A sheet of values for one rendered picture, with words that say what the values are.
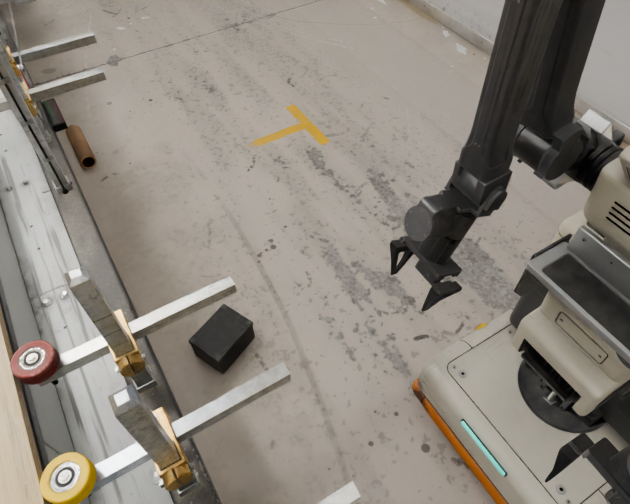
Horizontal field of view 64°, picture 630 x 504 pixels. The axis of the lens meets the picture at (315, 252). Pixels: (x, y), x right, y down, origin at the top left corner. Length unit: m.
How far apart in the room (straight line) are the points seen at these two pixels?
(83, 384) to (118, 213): 1.36
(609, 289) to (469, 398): 0.77
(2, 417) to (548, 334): 1.09
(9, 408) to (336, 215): 1.70
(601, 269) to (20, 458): 1.06
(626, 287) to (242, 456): 1.33
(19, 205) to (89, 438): 0.86
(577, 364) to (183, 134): 2.35
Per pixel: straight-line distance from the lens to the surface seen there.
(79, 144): 2.96
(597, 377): 1.21
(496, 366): 1.76
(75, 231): 1.59
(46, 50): 2.11
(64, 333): 1.49
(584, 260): 1.04
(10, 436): 1.07
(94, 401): 1.36
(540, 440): 1.70
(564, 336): 1.23
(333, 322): 2.07
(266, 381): 1.02
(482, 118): 0.76
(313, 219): 2.40
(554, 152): 0.88
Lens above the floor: 1.78
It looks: 52 degrees down
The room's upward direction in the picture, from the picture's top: 1 degrees counter-clockwise
